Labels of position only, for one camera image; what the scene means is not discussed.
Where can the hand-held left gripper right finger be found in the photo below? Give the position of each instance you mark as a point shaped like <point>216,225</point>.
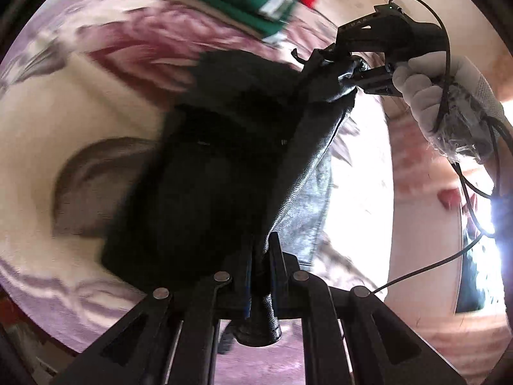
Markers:
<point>273,276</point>

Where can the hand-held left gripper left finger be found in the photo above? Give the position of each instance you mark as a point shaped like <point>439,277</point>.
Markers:
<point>249,282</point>

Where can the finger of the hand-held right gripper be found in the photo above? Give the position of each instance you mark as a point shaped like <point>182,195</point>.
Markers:
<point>378,82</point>
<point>360,36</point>

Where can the black leather garment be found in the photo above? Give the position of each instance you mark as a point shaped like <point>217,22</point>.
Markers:
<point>208,160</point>

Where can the person's right hand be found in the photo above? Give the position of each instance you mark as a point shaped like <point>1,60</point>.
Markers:
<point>429,92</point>

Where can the plastic-wrapped black box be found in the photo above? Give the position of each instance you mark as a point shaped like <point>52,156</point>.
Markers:
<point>467,124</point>

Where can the floral bed sheet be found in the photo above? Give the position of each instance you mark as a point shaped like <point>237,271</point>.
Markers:
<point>60,108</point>

